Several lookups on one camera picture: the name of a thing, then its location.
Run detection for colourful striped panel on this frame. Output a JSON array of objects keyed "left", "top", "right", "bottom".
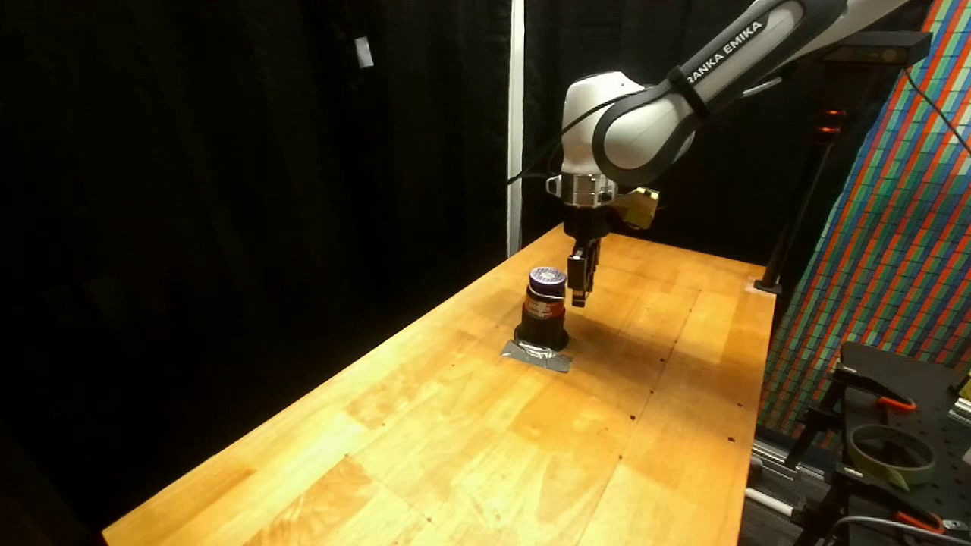
[{"left": 760, "top": 0, "right": 971, "bottom": 440}]

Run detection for black clamp with orange handle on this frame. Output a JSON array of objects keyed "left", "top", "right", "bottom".
[{"left": 782, "top": 364, "right": 923, "bottom": 469}]

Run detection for aluminium rail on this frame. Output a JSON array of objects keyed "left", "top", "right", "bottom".
[{"left": 744, "top": 433, "right": 813, "bottom": 521}]

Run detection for white vertical pole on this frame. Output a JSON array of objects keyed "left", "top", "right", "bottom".
[{"left": 504, "top": 0, "right": 532, "bottom": 257}]

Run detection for small white tag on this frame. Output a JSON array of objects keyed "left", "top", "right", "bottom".
[{"left": 353, "top": 33, "right": 381, "bottom": 74}]

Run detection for black round base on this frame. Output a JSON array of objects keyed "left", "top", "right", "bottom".
[{"left": 509, "top": 315, "right": 574, "bottom": 356}]

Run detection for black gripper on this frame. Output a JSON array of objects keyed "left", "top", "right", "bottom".
[{"left": 561, "top": 203, "right": 616, "bottom": 309}]

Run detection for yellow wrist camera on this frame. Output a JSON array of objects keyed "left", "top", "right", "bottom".
[{"left": 616, "top": 184, "right": 666, "bottom": 233}]

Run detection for grey square coaster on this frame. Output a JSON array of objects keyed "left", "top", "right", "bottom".
[{"left": 502, "top": 336, "right": 577, "bottom": 376}]

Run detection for black metal plate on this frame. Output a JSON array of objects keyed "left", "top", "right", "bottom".
[{"left": 834, "top": 340, "right": 971, "bottom": 419}]

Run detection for black camera cable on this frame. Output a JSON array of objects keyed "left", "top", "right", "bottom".
[{"left": 897, "top": 55, "right": 971, "bottom": 157}]

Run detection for black tripod stand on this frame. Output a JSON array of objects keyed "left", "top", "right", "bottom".
[{"left": 757, "top": 26, "right": 936, "bottom": 298}]

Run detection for beige masking tape roll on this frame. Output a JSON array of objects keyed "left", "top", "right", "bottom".
[{"left": 844, "top": 419, "right": 944, "bottom": 487}]

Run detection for grey cable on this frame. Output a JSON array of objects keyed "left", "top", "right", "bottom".
[{"left": 829, "top": 509, "right": 959, "bottom": 546}]

